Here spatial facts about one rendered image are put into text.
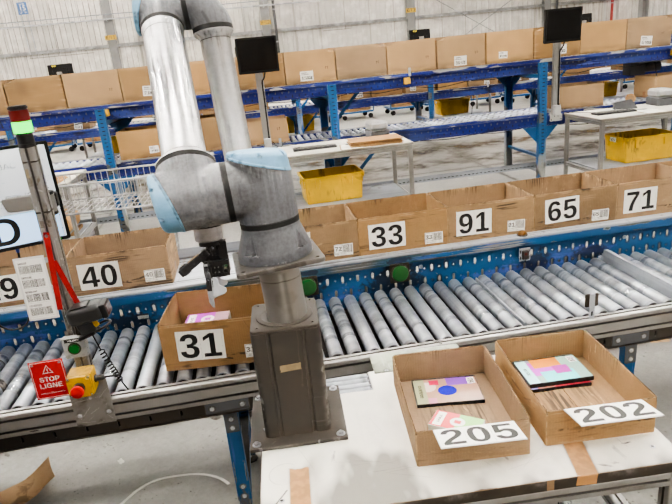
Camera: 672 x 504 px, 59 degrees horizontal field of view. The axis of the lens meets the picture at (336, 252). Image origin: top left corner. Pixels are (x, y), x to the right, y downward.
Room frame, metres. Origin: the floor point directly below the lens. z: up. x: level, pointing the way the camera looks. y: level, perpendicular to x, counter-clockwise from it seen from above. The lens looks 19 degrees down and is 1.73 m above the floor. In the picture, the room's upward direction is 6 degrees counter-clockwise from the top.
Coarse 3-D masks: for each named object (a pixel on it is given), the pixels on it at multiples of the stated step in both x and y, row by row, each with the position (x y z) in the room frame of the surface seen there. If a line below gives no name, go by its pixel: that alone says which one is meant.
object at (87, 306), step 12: (96, 300) 1.64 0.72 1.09; (108, 300) 1.65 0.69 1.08; (72, 312) 1.59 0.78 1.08; (84, 312) 1.59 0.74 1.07; (96, 312) 1.60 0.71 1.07; (108, 312) 1.61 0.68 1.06; (72, 324) 1.59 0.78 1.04; (84, 324) 1.61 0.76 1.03; (96, 324) 1.62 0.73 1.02; (84, 336) 1.60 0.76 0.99
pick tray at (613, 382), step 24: (528, 336) 1.60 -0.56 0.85; (552, 336) 1.61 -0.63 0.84; (576, 336) 1.61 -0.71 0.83; (504, 360) 1.51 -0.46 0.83; (600, 360) 1.51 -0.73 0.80; (600, 384) 1.45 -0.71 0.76; (624, 384) 1.38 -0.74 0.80; (528, 408) 1.33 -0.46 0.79; (552, 408) 1.36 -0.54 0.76; (552, 432) 1.22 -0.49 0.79; (576, 432) 1.22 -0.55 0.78; (600, 432) 1.23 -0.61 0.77; (624, 432) 1.23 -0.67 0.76; (648, 432) 1.23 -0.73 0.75
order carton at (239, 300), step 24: (240, 288) 2.08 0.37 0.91; (168, 312) 1.94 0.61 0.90; (192, 312) 2.07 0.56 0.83; (240, 312) 2.08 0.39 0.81; (168, 336) 1.79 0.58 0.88; (240, 336) 1.79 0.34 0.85; (168, 360) 1.79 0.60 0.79; (192, 360) 1.79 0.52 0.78; (216, 360) 1.79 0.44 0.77; (240, 360) 1.79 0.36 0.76
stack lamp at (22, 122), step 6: (12, 114) 1.64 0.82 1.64; (18, 114) 1.64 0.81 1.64; (24, 114) 1.65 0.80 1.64; (12, 120) 1.65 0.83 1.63; (18, 120) 1.64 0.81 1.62; (24, 120) 1.65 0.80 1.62; (30, 120) 1.67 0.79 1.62; (12, 126) 1.65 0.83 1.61; (18, 126) 1.64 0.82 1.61; (24, 126) 1.65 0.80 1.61; (30, 126) 1.66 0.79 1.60; (18, 132) 1.64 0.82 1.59; (24, 132) 1.65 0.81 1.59
